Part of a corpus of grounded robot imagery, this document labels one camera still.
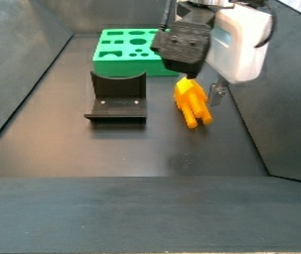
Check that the yellow three prong object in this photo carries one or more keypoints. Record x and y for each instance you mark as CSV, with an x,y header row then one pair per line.
x,y
192,102

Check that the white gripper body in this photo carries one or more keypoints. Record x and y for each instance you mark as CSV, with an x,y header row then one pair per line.
x,y
234,55

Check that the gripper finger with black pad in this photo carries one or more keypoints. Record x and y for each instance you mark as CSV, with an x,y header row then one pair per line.
x,y
217,92

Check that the green shape sorting block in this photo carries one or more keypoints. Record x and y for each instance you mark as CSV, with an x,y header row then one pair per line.
x,y
123,55

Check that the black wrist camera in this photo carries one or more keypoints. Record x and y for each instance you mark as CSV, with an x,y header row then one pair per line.
x,y
182,45

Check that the black curved fixture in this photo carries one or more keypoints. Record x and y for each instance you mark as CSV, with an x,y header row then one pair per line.
x,y
119,98

